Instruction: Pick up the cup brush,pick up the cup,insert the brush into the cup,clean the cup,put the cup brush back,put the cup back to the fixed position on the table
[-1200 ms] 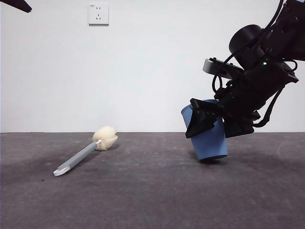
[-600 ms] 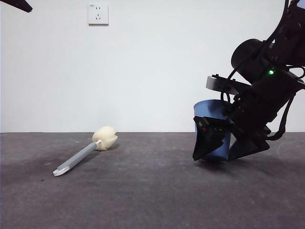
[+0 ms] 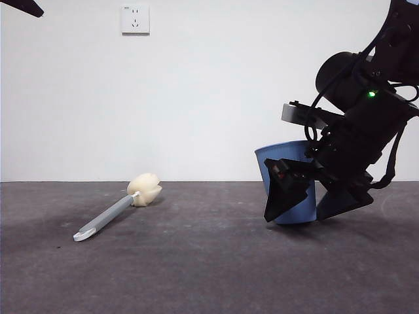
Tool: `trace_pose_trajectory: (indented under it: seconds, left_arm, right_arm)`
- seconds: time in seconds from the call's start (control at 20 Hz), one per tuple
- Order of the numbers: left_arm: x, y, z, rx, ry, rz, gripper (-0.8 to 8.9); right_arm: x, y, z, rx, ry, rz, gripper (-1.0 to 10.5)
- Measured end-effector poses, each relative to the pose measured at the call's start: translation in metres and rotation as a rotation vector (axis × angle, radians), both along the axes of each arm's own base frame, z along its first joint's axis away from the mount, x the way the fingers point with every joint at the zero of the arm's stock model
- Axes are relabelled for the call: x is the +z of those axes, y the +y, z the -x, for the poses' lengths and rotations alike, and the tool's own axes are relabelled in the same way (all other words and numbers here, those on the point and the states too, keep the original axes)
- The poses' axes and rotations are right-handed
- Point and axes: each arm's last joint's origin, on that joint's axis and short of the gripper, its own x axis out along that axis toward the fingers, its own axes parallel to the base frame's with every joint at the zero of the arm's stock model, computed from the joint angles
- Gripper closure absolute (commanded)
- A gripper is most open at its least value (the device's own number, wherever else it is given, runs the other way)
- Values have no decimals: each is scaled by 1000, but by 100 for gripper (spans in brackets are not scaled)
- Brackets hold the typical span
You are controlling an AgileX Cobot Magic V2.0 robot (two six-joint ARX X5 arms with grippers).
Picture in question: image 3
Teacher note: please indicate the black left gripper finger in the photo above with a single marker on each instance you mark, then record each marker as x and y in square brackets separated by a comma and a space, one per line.
[27, 6]

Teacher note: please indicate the cup brush with cream sponge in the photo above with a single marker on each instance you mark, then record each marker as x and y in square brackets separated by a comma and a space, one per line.
[108, 214]

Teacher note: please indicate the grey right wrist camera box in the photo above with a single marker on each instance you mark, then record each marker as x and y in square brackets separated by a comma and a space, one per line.
[294, 114]

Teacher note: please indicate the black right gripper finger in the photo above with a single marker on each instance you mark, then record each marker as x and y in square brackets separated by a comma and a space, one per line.
[343, 202]
[286, 193]

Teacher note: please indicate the white wall socket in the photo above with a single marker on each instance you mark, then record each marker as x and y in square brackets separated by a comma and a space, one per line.
[135, 20]

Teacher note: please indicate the blue ribbed plastic cup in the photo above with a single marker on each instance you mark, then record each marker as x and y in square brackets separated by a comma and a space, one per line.
[294, 214]

